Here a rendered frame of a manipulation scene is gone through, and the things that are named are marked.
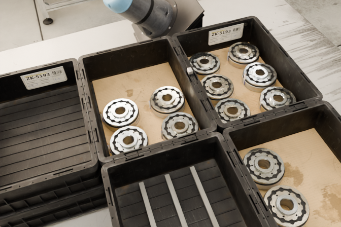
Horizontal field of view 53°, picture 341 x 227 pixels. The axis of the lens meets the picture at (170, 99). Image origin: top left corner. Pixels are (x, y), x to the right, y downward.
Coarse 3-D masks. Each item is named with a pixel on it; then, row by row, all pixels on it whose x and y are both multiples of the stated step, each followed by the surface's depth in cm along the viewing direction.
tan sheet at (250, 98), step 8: (224, 48) 119; (224, 56) 116; (224, 64) 113; (224, 72) 111; (232, 72) 111; (240, 72) 111; (200, 80) 109; (232, 80) 108; (240, 80) 108; (240, 88) 106; (240, 96) 104; (248, 96) 104; (256, 96) 104; (248, 104) 102; (256, 104) 101; (256, 112) 99
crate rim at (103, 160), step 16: (112, 48) 106; (128, 48) 106; (176, 48) 105; (80, 64) 102; (192, 80) 95; (208, 112) 87; (96, 128) 86; (208, 128) 84; (96, 144) 82; (160, 144) 82; (112, 160) 79
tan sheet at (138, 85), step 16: (160, 64) 115; (96, 80) 111; (112, 80) 111; (128, 80) 110; (144, 80) 110; (160, 80) 110; (176, 80) 110; (96, 96) 106; (112, 96) 106; (128, 96) 106; (144, 96) 105; (144, 112) 101; (144, 128) 97; (160, 128) 97; (128, 144) 94
